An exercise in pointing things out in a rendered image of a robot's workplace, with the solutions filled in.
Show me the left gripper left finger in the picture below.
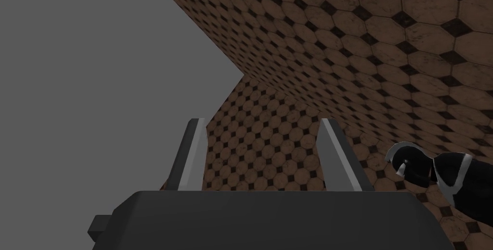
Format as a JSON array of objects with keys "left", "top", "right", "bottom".
[{"left": 166, "top": 118, "right": 209, "bottom": 192}]

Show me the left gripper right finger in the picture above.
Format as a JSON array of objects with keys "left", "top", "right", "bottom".
[{"left": 315, "top": 118, "right": 376, "bottom": 192}]

